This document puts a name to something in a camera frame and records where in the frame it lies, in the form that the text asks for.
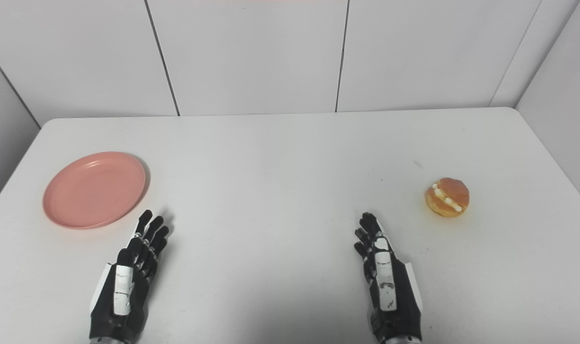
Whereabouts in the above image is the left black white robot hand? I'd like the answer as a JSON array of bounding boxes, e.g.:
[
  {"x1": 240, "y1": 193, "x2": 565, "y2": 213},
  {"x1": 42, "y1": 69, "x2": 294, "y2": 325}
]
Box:
[{"x1": 89, "y1": 209, "x2": 170, "y2": 344}]

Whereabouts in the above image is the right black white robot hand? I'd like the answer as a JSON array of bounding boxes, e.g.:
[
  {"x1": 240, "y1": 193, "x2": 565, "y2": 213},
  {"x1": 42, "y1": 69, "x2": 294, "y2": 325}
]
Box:
[{"x1": 353, "y1": 212, "x2": 424, "y2": 344}]

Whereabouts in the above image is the pink round plate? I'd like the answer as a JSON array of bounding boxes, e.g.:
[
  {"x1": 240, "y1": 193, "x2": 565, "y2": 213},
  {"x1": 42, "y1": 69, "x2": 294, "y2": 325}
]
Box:
[{"x1": 43, "y1": 151, "x2": 147, "y2": 230}]

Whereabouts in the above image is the cream puff pastry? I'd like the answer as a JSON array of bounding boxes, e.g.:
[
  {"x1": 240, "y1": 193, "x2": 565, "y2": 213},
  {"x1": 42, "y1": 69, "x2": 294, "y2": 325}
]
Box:
[{"x1": 425, "y1": 178, "x2": 470, "y2": 218}]

